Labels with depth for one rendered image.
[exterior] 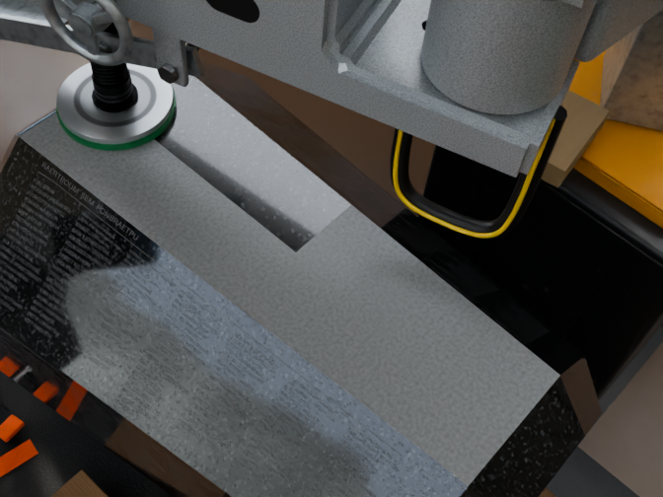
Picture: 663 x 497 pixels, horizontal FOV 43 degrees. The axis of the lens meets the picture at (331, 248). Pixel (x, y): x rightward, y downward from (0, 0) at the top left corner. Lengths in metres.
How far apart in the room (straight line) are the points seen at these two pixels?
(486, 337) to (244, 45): 0.60
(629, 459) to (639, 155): 0.87
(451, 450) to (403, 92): 0.53
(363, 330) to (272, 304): 0.15
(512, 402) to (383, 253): 0.33
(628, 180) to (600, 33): 0.64
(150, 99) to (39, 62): 1.41
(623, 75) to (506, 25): 0.78
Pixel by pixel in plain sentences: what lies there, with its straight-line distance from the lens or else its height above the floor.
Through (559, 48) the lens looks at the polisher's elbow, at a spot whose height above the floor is 1.36.
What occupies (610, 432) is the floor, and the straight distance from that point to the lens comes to 2.35.
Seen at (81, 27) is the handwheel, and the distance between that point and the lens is 1.27.
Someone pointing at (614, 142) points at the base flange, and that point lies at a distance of 1.80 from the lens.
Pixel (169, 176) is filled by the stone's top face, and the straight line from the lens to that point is 1.55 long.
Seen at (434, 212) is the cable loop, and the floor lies 0.93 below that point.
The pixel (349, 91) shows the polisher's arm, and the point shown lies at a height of 1.21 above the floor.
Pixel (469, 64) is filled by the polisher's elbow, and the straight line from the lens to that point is 1.05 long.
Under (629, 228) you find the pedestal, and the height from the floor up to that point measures 0.74.
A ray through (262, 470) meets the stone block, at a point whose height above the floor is 0.69.
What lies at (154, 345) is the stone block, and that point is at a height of 0.72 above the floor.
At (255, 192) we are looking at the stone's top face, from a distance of 1.52.
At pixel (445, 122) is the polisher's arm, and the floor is 1.22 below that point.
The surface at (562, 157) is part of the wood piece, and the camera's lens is 1.67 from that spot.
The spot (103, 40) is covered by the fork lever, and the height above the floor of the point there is 1.06.
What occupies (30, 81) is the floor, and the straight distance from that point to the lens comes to 2.97.
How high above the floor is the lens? 2.02
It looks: 55 degrees down
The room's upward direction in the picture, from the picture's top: 6 degrees clockwise
